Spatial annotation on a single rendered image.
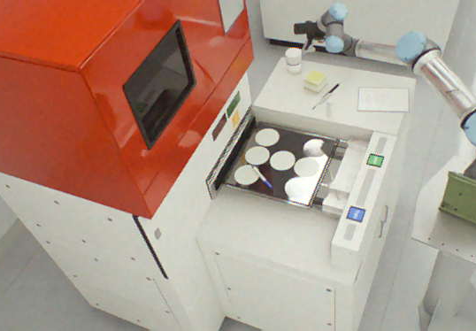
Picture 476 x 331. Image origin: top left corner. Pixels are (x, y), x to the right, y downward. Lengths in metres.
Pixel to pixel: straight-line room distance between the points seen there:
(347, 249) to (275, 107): 0.74
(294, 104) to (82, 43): 1.17
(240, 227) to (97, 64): 1.00
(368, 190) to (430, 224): 0.27
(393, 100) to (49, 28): 1.40
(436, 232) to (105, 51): 1.32
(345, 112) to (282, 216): 0.51
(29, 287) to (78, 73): 2.16
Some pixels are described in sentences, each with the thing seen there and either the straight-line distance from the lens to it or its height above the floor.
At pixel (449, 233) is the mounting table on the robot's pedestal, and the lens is 2.00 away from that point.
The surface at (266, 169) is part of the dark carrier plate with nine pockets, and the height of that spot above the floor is 0.90.
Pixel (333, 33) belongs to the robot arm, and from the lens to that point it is 2.23.
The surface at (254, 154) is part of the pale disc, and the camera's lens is 2.11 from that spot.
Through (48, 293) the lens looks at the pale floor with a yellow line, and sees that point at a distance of 3.14.
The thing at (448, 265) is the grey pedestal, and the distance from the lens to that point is 2.31.
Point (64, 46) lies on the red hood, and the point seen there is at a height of 1.82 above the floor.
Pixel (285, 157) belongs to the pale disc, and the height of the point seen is 0.90.
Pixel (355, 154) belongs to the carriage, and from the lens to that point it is 2.11.
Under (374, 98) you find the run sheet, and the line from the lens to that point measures 2.22.
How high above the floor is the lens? 2.46
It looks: 49 degrees down
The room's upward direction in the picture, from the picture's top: 12 degrees counter-clockwise
